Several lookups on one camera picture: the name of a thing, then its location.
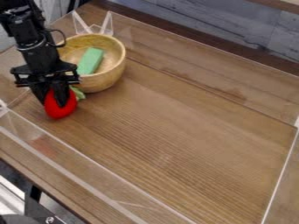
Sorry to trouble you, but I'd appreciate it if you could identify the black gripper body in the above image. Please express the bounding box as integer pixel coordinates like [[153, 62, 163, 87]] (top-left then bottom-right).
[[11, 43, 81, 87]]

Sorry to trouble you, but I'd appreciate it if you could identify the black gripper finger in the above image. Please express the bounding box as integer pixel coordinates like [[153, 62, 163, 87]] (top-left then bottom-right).
[[31, 83, 50, 104], [53, 80, 70, 108]]

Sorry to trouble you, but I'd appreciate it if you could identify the red plush strawberry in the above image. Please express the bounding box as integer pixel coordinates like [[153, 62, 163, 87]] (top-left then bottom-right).
[[45, 86, 86, 119]]

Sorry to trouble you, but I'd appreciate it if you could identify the wooden bowl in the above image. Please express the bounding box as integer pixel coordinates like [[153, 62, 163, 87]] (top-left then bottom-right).
[[59, 34, 127, 93]]

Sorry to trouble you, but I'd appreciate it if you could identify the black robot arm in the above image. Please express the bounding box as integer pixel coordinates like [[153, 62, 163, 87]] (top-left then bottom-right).
[[0, 0, 81, 108]]

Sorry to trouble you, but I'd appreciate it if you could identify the green rectangular block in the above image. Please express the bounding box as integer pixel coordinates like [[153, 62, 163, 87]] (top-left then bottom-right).
[[78, 47, 105, 75]]

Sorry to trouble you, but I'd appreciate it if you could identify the clear acrylic stand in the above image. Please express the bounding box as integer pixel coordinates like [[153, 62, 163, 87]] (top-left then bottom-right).
[[71, 11, 114, 36]]

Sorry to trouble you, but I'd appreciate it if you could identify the black equipment under table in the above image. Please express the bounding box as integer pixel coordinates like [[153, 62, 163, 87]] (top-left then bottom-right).
[[0, 187, 67, 224]]

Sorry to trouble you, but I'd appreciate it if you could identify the black cable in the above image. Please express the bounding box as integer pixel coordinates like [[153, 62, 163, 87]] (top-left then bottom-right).
[[45, 28, 69, 48]]

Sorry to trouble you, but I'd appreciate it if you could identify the clear acrylic tray wall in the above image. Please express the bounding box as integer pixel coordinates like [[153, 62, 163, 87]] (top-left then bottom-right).
[[0, 101, 197, 224]]

